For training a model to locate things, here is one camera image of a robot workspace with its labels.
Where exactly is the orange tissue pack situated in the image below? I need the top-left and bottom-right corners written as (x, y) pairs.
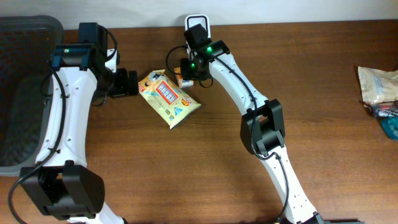
top-left (174, 67), bottom-right (194, 88)

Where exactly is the yellow wet wipes pack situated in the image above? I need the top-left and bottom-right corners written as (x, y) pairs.
top-left (138, 69), bottom-right (201, 129)

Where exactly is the kraft paper pouch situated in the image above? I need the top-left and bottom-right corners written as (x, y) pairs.
top-left (358, 67), bottom-right (397, 105)

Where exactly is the black hex wrench set packet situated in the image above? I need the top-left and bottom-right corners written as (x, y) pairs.
top-left (363, 100), bottom-right (397, 118)

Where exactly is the teal mouthwash bottle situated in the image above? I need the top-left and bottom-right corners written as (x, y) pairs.
top-left (381, 117), bottom-right (398, 140)

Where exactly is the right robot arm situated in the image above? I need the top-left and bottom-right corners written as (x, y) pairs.
top-left (183, 40), bottom-right (324, 223)

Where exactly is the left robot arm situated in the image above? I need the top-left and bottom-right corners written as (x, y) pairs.
top-left (17, 22), bottom-right (139, 223)

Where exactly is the grey plastic mesh basket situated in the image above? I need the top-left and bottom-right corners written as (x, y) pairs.
top-left (1, 16), bottom-right (63, 177)

